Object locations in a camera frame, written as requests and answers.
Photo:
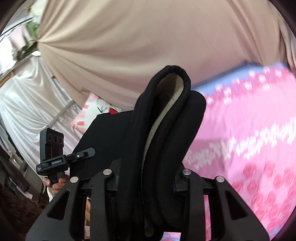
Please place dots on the black pants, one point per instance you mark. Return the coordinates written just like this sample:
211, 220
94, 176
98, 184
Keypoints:
151, 142

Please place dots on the person left hand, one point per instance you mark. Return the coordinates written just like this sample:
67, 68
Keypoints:
55, 188

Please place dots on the silver satin drape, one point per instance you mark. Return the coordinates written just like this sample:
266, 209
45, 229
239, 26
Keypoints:
31, 98

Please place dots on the white cat face pillow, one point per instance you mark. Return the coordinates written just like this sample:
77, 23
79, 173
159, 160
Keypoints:
93, 106

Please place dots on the beige curtain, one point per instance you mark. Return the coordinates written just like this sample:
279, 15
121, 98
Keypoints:
114, 48

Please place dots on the pink rose bed sheet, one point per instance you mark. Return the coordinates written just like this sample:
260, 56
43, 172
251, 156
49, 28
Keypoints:
248, 136

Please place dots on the grey metal bed rail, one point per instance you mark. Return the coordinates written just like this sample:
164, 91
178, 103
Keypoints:
60, 113

